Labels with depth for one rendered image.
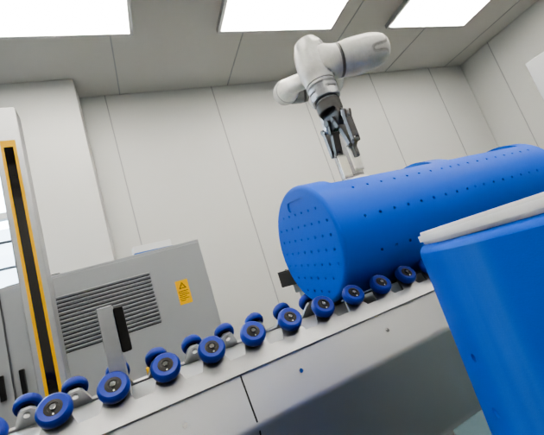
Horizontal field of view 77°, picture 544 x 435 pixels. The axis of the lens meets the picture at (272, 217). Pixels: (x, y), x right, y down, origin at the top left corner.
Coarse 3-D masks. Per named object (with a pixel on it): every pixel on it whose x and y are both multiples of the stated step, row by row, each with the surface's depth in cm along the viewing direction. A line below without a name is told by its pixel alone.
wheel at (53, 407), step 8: (48, 400) 47; (56, 400) 47; (64, 400) 47; (72, 400) 48; (40, 408) 46; (48, 408) 46; (56, 408) 46; (64, 408) 46; (72, 408) 47; (40, 416) 45; (48, 416) 45; (56, 416) 46; (64, 416) 46; (40, 424) 45; (48, 424) 45; (56, 424) 45
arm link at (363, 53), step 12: (360, 36) 101; (372, 36) 101; (384, 36) 102; (348, 48) 100; (360, 48) 100; (372, 48) 101; (384, 48) 102; (348, 60) 101; (360, 60) 101; (372, 60) 102; (384, 60) 105; (348, 72) 104; (360, 72) 106; (288, 84) 136; (300, 84) 131; (288, 96) 143
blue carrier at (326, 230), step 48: (528, 144) 112; (288, 192) 83; (336, 192) 74; (384, 192) 77; (432, 192) 81; (480, 192) 87; (528, 192) 96; (288, 240) 88; (336, 240) 70; (384, 240) 72; (336, 288) 73
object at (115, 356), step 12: (108, 312) 57; (120, 312) 58; (108, 324) 57; (120, 324) 58; (108, 336) 56; (120, 336) 57; (108, 348) 56; (120, 348) 56; (108, 360) 55; (120, 360) 56
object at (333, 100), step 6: (330, 96) 99; (336, 96) 99; (324, 102) 99; (330, 102) 98; (336, 102) 99; (318, 108) 101; (324, 108) 99; (330, 108) 99; (336, 108) 98; (342, 108) 101; (318, 114) 103; (324, 114) 101; (330, 114) 101; (336, 114) 98; (324, 120) 104; (330, 120) 101; (342, 120) 99
